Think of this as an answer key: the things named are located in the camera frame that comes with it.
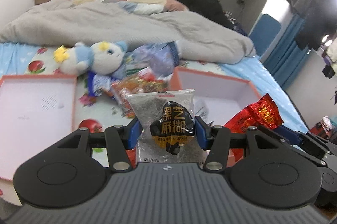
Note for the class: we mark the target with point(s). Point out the white blue plush toy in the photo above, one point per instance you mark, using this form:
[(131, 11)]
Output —
[(102, 58)]

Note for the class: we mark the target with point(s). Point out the grey duvet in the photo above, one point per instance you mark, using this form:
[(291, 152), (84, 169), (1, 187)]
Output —
[(60, 22)]

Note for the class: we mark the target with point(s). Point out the black clothing on bed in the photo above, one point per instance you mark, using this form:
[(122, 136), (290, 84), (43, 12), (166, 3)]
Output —
[(210, 9)]

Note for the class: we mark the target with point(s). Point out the shiny red foil packet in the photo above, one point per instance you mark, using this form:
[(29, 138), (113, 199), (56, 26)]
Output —
[(266, 112)]

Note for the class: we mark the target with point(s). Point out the orange dried meat packet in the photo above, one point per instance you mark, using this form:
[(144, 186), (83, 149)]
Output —
[(122, 88)]

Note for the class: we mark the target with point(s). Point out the blue curtain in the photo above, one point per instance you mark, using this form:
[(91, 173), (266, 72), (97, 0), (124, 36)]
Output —
[(287, 59)]

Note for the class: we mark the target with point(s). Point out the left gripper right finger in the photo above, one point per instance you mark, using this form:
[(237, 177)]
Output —
[(220, 142)]

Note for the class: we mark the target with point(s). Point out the orange box lid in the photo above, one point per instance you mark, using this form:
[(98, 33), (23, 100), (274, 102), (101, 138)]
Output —
[(36, 112)]

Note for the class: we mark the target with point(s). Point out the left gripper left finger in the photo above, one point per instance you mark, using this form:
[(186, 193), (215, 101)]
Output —
[(120, 142)]

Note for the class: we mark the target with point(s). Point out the blue white snack wrapper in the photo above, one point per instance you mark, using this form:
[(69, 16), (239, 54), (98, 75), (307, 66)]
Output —
[(97, 84)]

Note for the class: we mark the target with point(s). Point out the black sesame paste packet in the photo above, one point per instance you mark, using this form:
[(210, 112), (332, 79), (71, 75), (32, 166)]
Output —
[(167, 119)]

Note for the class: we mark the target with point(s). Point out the long red snack packet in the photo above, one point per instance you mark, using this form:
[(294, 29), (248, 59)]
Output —
[(241, 121)]

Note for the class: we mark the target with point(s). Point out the orange storage box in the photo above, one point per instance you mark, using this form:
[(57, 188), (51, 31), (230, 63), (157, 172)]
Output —
[(213, 97)]

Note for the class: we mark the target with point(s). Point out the blue chair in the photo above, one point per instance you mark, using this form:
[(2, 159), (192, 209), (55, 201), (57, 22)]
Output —
[(264, 33)]

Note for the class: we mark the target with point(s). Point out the hanging dark clothes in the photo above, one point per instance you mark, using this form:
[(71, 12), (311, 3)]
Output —
[(319, 20)]

